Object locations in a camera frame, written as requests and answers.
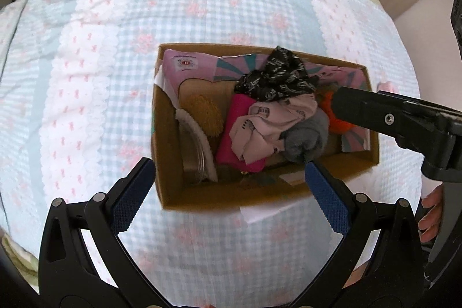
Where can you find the magenta zip pouch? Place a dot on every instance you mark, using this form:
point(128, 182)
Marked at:
point(232, 127)

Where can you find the orange cloth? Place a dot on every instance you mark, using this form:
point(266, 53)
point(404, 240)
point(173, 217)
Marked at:
point(338, 124)

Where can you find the grey fuzzy scrunchie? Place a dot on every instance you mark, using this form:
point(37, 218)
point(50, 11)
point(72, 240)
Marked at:
point(306, 138)

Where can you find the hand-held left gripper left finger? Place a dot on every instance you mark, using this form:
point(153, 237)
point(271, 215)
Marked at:
point(131, 196)

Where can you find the dark upright bar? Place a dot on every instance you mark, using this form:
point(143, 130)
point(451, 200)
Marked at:
point(457, 15)

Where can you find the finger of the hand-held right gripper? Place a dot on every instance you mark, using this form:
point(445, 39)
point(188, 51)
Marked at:
point(379, 111)

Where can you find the cardboard box with pink flaps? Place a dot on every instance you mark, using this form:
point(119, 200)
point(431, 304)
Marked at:
point(173, 192)

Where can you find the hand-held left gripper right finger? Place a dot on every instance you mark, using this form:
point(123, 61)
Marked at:
point(328, 199)

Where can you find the pink fuzzy scrunchie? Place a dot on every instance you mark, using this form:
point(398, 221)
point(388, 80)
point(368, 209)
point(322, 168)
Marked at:
point(386, 87)

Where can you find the dusty pink printed cloth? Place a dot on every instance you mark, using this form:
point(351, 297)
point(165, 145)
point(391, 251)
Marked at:
point(263, 127)

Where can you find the blue checkered floral blanket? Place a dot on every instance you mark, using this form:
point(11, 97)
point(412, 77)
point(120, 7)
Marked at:
point(108, 77)

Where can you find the black patterned scarf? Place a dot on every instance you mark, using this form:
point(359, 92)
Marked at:
point(278, 77)

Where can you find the person's right hand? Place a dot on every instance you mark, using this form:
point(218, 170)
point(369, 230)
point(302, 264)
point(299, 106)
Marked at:
point(431, 217)

